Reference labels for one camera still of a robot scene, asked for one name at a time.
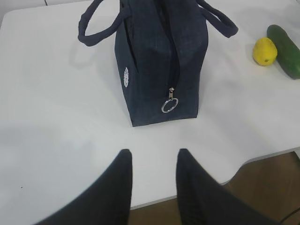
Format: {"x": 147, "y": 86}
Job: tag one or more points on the dark blue lunch bag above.
{"x": 160, "y": 47}

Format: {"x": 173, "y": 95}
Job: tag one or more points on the green cucumber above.
{"x": 288, "y": 53}

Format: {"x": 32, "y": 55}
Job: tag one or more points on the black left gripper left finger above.
{"x": 106, "y": 202}

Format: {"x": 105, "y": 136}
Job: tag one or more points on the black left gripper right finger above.
{"x": 203, "y": 201}

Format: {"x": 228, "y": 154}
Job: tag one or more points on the yellow toy lemon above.
{"x": 264, "y": 52}

